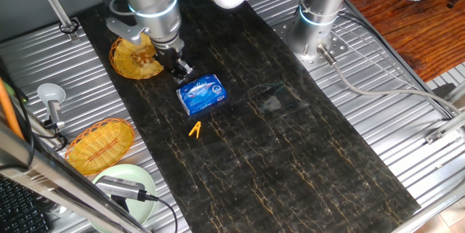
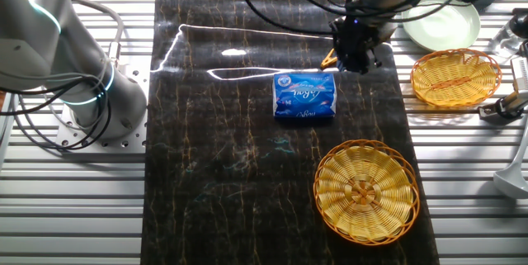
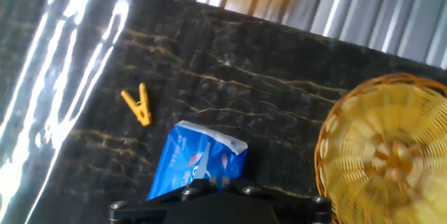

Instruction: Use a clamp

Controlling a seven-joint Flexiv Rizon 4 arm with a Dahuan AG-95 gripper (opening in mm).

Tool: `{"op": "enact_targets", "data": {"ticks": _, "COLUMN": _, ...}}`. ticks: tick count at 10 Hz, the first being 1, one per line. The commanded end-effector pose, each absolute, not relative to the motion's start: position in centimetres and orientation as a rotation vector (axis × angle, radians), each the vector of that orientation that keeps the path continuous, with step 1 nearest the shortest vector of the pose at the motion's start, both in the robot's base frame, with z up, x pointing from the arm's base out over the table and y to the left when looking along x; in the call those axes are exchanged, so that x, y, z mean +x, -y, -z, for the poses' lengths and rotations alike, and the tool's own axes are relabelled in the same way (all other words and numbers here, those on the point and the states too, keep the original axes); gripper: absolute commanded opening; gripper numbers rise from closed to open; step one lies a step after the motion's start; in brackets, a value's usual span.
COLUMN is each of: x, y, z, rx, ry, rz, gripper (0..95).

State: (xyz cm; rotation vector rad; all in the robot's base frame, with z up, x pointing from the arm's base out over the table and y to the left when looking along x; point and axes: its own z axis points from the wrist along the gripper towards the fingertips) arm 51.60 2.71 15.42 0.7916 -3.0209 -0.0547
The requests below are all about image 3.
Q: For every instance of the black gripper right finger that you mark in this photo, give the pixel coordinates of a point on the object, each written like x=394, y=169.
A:
x=300, y=210

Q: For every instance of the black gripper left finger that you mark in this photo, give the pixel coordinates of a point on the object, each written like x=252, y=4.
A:
x=146, y=210

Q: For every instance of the yellow plastic clothespin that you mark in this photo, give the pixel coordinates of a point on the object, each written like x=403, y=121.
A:
x=141, y=110

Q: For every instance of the blue tissue pack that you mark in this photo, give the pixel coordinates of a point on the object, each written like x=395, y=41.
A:
x=188, y=154

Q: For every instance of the round yellow wicker basket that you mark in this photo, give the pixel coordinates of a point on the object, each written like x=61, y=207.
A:
x=384, y=154

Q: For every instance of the black marble pattern mat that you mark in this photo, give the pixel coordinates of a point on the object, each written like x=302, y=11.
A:
x=244, y=77

